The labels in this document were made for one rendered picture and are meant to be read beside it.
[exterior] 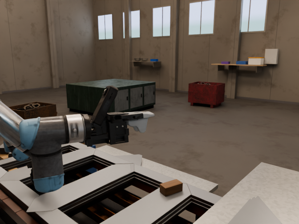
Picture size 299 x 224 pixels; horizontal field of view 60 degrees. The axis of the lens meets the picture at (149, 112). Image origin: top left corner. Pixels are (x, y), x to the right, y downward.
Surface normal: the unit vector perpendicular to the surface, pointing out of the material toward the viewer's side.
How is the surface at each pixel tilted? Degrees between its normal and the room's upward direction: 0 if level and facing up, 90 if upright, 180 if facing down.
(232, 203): 0
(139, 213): 0
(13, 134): 93
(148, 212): 0
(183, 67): 90
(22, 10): 90
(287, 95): 90
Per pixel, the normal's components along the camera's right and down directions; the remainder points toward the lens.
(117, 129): 0.42, 0.06
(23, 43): 0.77, 0.14
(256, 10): -0.63, 0.17
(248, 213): 0.00, -0.98
